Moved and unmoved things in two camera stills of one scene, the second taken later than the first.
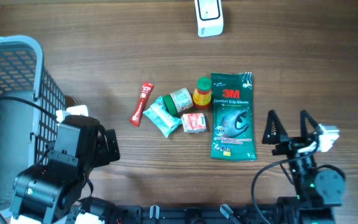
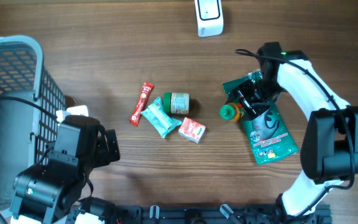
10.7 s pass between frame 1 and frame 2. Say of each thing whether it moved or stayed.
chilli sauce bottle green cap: moved
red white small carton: moved
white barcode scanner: stayed
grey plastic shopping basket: stayed
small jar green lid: moved
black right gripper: moved
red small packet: stayed
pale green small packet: stayed
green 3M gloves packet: moved
